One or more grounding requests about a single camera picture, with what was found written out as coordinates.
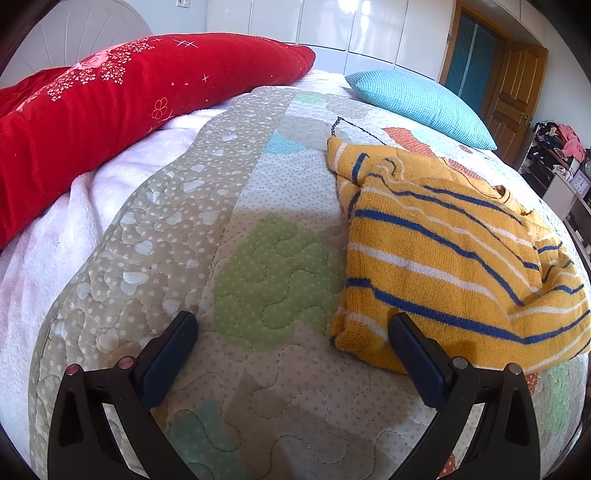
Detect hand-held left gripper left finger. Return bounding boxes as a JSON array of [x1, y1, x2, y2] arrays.
[[47, 311, 199, 480]]

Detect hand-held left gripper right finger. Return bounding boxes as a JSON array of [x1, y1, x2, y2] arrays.
[[388, 311, 541, 480]]

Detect yellow striped knit sweater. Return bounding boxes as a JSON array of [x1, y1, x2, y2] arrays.
[[325, 136, 591, 376]]

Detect pink clothes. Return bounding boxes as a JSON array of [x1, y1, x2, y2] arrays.
[[556, 122, 586, 162]]

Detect patchwork quilted bedspread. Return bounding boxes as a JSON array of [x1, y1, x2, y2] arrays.
[[28, 85, 591, 480]]

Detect white fleece blanket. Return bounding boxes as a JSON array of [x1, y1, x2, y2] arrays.
[[0, 69, 241, 467]]

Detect white side shelf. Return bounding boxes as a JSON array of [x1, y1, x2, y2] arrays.
[[540, 175, 591, 278]]

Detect dark shelf rack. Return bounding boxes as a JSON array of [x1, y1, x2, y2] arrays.
[[517, 120, 591, 199]]

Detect black table clock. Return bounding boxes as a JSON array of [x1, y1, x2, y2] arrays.
[[573, 157, 591, 197]]

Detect turquoise knit pillow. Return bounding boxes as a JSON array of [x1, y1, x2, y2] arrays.
[[345, 69, 498, 151]]

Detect red floral pillow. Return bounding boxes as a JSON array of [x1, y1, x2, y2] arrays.
[[0, 67, 70, 118], [0, 33, 317, 250]]

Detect brown wooden door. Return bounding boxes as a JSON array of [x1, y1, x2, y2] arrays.
[[480, 39, 550, 164]]

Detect teal glass door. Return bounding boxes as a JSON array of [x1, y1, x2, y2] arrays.
[[438, 4, 509, 100]]

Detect white fan-pattern headboard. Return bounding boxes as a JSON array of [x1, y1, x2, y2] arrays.
[[0, 0, 155, 88]]

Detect white glossy wardrobe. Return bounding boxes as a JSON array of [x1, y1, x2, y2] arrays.
[[205, 0, 458, 84]]

